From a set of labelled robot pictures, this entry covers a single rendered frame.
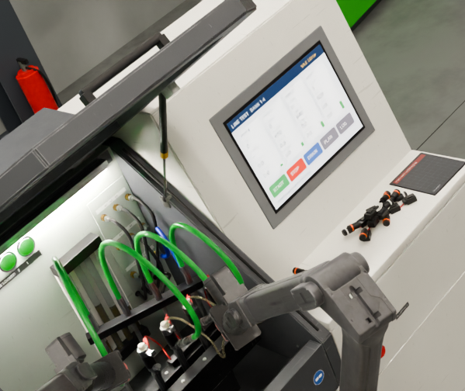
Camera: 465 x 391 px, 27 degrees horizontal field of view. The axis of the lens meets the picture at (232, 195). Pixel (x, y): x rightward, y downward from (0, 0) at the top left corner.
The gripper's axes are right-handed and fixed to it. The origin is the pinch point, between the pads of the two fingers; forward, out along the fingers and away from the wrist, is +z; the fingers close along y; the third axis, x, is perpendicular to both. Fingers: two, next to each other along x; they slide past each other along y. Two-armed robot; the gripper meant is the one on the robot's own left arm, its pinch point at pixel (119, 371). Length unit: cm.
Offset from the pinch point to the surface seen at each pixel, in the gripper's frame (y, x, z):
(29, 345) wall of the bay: 28.3, -19.4, 23.4
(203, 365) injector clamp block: -6.3, 5.5, 33.9
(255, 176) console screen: -39, -31, 44
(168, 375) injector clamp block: 2.8, 3.5, 32.9
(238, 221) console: -30, -23, 41
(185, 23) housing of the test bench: -38, -90, 74
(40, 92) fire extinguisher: 102, -208, 326
